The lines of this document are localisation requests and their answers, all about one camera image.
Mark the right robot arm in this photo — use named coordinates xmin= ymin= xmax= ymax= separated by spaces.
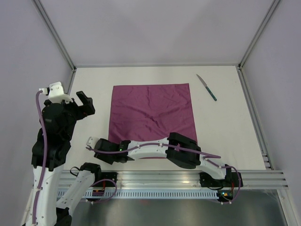
xmin=86 ymin=132 xmax=243 ymax=190

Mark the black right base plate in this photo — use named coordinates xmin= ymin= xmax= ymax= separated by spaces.
xmin=199 ymin=172 xmax=243 ymax=188

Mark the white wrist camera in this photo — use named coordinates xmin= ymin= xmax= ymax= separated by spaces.
xmin=86 ymin=137 xmax=99 ymax=149
xmin=39 ymin=81 xmax=73 ymax=104

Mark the white slotted cable duct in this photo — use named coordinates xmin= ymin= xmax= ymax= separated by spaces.
xmin=83 ymin=189 xmax=218 ymax=199

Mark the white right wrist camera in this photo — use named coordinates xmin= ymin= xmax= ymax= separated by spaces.
xmin=86 ymin=137 xmax=99 ymax=149

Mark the aluminium right frame post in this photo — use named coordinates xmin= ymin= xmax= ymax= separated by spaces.
xmin=238 ymin=0 xmax=282 ymax=70

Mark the knife with teal handle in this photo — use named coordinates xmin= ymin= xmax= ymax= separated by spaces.
xmin=196 ymin=74 xmax=217 ymax=101

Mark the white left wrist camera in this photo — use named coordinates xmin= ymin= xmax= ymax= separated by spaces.
xmin=39 ymin=81 xmax=73 ymax=104

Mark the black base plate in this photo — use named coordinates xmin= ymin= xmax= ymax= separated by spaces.
xmin=199 ymin=172 xmax=243 ymax=188
xmin=92 ymin=172 xmax=118 ymax=189

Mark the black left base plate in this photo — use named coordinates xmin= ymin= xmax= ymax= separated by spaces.
xmin=92 ymin=172 xmax=118 ymax=189

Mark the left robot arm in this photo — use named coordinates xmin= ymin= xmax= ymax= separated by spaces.
xmin=25 ymin=91 xmax=103 ymax=226

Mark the aluminium left frame post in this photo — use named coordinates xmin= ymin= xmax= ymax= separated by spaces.
xmin=32 ymin=0 xmax=76 ymax=72

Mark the aluminium frame post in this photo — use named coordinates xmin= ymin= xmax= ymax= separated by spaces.
xmin=32 ymin=0 xmax=76 ymax=72
xmin=238 ymin=0 xmax=282 ymax=70

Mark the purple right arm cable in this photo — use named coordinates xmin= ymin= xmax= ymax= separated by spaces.
xmin=86 ymin=141 xmax=242 ymax=203

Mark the aluminium front rail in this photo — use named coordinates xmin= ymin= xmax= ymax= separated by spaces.
xmin=56 ymin=170 xmax=289 ymax=189

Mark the purple cloth napkin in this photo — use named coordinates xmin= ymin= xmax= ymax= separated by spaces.
xmin=108 ymin=83 xmax=198 ymax=160

